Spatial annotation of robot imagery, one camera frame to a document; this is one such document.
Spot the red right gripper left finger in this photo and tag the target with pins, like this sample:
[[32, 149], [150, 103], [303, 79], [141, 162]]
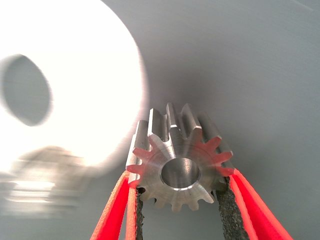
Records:
[[117, 207]]

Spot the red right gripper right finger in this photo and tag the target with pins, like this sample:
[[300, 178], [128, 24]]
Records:
[[245, 215]]

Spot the dark steel spur gear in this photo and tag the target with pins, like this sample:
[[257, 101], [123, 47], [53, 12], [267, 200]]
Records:
[[175, 140]]

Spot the round metal carrier plate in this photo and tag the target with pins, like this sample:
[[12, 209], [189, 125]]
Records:
[[87, 75]]

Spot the dark grey table cloth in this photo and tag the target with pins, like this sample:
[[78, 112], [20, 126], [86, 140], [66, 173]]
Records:
[[237, 62]]

